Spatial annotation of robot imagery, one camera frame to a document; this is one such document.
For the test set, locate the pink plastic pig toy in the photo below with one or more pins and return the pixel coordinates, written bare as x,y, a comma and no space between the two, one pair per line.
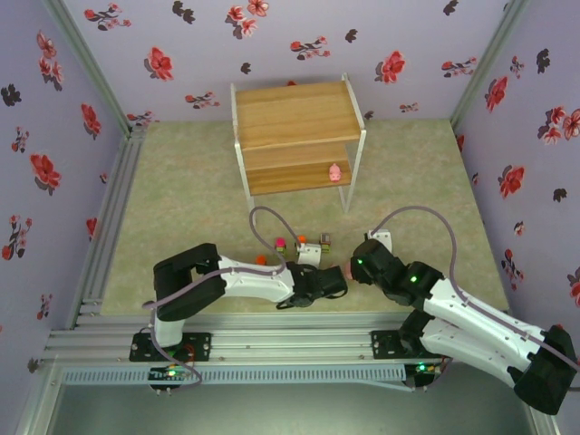
335,173
348,270

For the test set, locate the grey-topped toy truck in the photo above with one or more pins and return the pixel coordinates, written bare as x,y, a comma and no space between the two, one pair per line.
326,240

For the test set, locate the orange-topped green toy car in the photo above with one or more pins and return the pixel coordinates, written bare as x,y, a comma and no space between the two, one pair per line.
261,259
301,238

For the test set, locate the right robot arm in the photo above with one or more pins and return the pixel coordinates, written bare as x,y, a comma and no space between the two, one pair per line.
476,312

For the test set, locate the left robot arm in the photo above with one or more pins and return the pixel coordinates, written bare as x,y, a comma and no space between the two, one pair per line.
254,285

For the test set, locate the two-tier wooden shelf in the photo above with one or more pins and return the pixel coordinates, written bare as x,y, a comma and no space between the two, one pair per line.
294,113

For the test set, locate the pink-topped green toy car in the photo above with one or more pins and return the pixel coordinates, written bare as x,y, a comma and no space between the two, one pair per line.
280,243

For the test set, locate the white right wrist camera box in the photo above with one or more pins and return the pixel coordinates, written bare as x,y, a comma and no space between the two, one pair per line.
380,236

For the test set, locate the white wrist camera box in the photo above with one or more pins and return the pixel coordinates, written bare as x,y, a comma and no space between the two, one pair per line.
380,236
310,253

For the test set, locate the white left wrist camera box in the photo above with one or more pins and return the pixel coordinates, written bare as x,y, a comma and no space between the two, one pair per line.
310,253

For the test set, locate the aluminium base frame rails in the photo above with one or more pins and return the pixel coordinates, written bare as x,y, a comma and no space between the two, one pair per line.
290,335

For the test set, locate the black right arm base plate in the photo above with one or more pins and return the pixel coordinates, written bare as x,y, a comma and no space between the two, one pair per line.
385,344

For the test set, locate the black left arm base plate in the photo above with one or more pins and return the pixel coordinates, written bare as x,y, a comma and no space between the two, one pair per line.
201,346

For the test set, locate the aluminium side rail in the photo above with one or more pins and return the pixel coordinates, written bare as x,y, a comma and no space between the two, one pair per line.
109,213

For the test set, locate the aluminium corner post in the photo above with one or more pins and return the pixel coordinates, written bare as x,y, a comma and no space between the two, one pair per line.
94,68
484,68

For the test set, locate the aluminium lower frame strut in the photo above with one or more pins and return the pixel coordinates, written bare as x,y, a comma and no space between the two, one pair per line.
41,399
548,426

